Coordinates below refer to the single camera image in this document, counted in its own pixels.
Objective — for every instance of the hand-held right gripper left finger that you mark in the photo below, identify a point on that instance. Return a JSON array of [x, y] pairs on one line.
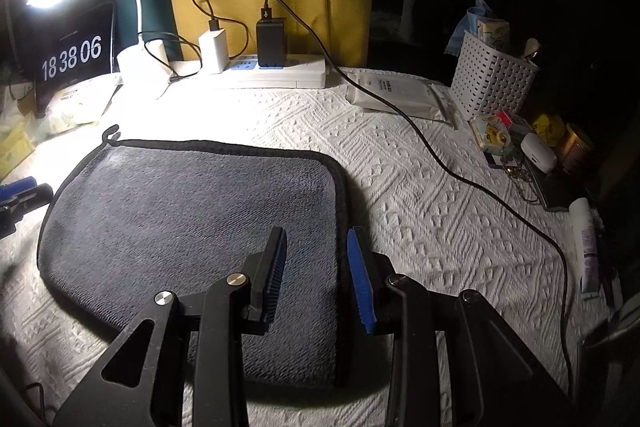
[[274, 274]]

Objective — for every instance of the white plastic basket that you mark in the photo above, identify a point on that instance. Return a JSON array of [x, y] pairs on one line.
[[492, 77]]

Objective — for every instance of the white textured tablecloth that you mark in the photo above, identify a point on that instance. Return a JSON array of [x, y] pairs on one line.
[[430, 217]]

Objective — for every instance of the white earbuds case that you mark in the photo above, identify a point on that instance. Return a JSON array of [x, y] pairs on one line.
[[538, 152]]

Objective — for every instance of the black power adapter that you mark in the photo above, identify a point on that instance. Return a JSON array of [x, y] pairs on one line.
[[270, 42]]

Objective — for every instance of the digital clock screen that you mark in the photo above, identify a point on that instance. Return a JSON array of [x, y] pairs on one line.
[[70, 57]]

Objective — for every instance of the blue face mask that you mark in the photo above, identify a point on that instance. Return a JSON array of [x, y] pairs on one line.
[[467, 32]]

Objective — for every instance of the tissue packet in basket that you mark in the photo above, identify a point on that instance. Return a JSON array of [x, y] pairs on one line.
[[492, 32]]

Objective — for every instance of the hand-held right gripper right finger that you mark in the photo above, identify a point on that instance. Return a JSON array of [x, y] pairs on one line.
[[361, 279]]

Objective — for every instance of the grey towel with black trim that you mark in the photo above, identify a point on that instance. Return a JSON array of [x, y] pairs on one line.
[[200, 217]]

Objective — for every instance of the white wet wipes pack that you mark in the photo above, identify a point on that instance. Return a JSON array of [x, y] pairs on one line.
[[400, 94]]

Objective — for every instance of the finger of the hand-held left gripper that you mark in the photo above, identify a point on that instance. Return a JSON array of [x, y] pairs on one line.
[[22, 192]]

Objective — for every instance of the gold tin can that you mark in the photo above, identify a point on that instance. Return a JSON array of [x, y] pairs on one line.
[[575, 147]]

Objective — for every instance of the dark notebook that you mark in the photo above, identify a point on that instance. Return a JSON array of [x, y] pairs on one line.
[[550, 189]]

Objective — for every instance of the white power strip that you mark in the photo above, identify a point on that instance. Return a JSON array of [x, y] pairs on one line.
[[280, 72]]

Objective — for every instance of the white tube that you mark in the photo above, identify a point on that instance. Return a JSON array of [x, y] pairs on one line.
[[586, 247]]

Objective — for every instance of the small cartoon figure box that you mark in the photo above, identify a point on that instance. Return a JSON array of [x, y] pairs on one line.
[[492, 134]]

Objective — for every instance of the white power adapter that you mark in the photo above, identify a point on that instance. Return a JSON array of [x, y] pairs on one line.
[[213, 52]]

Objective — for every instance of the patterned tissue pack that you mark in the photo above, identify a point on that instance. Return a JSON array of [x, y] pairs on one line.
[[75, 104]]

